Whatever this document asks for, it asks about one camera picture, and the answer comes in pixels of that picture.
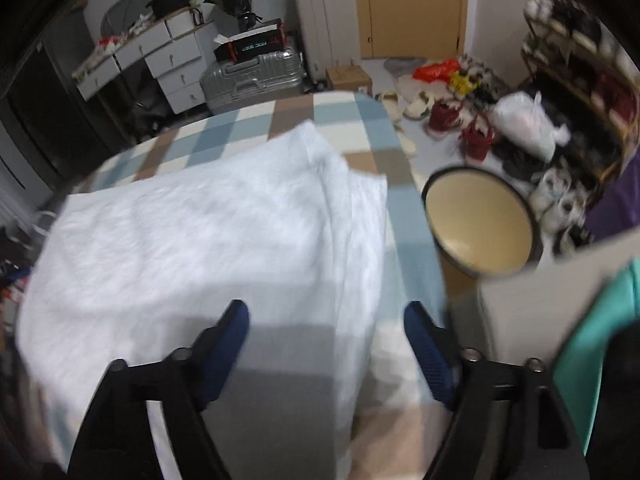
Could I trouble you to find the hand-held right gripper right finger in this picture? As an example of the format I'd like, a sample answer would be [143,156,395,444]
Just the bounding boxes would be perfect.
[402,301,588,480]

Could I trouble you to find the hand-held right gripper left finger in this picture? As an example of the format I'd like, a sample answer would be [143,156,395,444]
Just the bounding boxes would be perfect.
[67,299,251,480]

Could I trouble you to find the light grey sweatshirt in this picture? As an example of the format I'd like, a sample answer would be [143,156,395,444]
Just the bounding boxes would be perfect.
[15,120,391,480]

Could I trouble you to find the cream round stool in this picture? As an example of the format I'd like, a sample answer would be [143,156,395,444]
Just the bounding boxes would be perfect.
[422,166,544,279]

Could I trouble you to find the teal shirt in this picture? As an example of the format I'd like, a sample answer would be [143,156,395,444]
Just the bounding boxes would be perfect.
[552,257,640,442]

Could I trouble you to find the black jacket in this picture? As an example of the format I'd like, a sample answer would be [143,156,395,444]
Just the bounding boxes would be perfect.
[584,320,640,480]

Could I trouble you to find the pile of shoes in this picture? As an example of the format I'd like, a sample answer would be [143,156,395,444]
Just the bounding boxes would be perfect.
[495,135,598,257]

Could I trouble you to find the purple cloth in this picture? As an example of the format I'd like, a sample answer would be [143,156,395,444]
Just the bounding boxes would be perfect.
[584,154,640,242]

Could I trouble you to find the checked bed sheet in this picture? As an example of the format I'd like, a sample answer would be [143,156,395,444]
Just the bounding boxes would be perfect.
[10,91,481,480]

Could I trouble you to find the white shoe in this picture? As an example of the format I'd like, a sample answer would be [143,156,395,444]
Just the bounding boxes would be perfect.
[395,91,432,122]

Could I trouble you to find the white plastic bag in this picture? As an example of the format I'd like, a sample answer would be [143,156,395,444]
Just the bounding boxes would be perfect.
[489,91,572,164]

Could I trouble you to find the silver suitcase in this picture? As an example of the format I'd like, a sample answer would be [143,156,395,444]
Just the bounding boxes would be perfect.
[200,47,309,116]

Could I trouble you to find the yellow shoes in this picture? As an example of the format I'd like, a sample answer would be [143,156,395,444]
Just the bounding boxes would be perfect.
[449,71,477,96]

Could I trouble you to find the orange plastic bag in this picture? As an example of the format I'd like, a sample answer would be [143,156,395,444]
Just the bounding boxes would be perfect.
[412,58,462,83]

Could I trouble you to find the closed cardboard box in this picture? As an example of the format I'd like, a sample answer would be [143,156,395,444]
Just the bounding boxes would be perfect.
[325,64,374,98]

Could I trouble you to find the grey floor mat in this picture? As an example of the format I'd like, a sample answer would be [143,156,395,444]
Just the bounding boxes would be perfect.
[383,56,427,79]

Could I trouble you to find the white drawer desk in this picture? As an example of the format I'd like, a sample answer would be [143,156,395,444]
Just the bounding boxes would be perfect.
[72,14,212,112]

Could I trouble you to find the dark cabinet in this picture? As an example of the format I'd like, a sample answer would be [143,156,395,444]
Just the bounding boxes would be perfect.
[0,42,117,193]

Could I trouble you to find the black and red box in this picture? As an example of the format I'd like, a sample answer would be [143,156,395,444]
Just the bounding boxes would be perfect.
[214,18,289,64]

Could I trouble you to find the white suitcase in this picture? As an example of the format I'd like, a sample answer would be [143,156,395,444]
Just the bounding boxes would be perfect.
[289,0,362,84]

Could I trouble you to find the dark wrapped flower bouquet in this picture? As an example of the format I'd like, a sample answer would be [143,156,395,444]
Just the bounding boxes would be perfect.
[204,0,259,34]

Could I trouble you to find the wooden shoe rack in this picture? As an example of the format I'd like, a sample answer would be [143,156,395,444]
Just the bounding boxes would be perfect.
[519,0,640,211]

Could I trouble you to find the wooden door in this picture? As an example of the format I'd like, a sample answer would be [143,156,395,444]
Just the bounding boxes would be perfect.
[350,0,471,60]

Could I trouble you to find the grey oval mirror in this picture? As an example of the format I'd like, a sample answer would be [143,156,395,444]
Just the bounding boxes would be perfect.
[100,0,157,37]

